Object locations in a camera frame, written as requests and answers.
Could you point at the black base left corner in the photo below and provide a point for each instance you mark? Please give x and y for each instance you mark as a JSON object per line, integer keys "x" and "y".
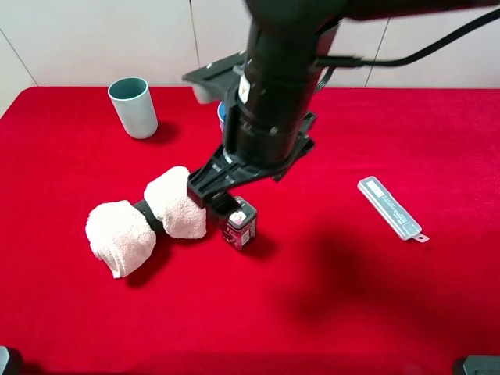
{"x": 11, "y": 361}

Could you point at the black towel band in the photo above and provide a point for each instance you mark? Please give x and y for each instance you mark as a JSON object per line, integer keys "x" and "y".
{"x": 155, "y": 224}

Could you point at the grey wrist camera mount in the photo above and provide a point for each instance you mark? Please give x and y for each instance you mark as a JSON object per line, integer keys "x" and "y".
{"x": 211, "y": 83}

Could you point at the clear plastic slim case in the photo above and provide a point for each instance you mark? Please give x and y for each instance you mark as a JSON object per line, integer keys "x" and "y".
{"x": 396, "y": 216}

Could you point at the pink rolled towel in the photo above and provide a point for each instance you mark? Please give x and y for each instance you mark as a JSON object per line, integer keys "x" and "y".
{"x": 123, "y": 235}

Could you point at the red tablecloth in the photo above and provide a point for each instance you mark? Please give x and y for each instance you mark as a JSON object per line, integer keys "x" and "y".
{"x": 326, "y": 285}

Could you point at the black base corner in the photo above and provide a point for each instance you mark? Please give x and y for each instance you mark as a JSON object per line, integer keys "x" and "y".
{"x": 11, "y": 361}
{"x": 477, "y": 365}

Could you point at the teal plastic cup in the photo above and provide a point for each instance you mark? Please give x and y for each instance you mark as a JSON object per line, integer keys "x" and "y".
{"x": 132, "y": 101}

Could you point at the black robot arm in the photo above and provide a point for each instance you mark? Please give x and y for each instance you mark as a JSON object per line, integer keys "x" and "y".
{"x": 267, "y": 88}

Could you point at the blue plastic bowl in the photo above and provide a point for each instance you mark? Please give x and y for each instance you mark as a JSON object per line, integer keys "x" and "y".
{"x": 221, "y": 113}

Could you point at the black base right corner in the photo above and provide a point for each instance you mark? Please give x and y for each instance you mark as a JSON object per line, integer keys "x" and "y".
{"x": 477, "y": 365}

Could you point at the dark red gum box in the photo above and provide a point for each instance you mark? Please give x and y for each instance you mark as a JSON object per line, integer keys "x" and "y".
{"x": 241, "y": 225}

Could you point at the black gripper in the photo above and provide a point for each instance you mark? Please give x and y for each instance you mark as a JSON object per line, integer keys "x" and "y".
{"x": 261, "y": 139}

